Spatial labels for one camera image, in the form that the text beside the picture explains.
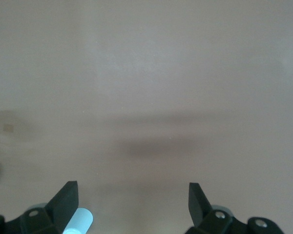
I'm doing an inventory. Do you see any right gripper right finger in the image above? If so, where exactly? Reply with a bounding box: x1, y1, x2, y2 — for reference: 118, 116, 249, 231
184, 182, 284, 234

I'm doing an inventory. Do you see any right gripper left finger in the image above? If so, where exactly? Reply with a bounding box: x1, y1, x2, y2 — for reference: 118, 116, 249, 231
0, 180, 79, 234

